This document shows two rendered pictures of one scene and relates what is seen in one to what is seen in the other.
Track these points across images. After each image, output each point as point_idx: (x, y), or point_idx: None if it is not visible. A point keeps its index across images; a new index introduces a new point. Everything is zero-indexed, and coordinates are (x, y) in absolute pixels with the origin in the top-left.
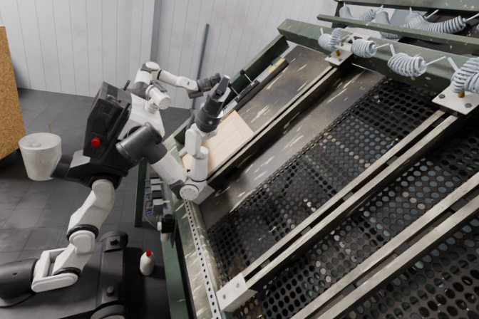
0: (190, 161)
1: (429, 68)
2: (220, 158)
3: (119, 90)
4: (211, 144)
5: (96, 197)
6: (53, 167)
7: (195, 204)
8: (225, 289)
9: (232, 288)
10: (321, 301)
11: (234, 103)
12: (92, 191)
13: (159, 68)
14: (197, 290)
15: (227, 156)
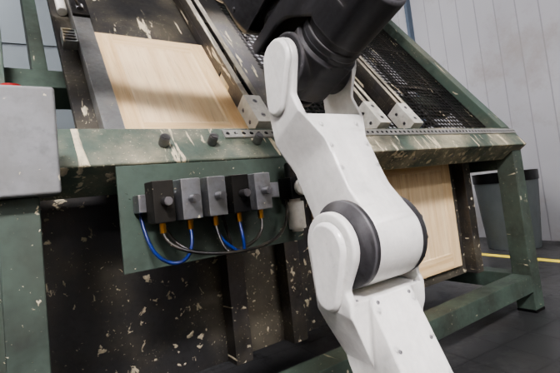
0: (158, 122)
1: None
2: (197, 84)
3: None
4: (148, 84)
5: (352, 94)
6: None
7: None
8: (377, 114)
9: (375, 110)
10: (372, 74)
11: (83, 19)
12: (322, 122)
13: None
14: (379, 144)
15: (201, 77)
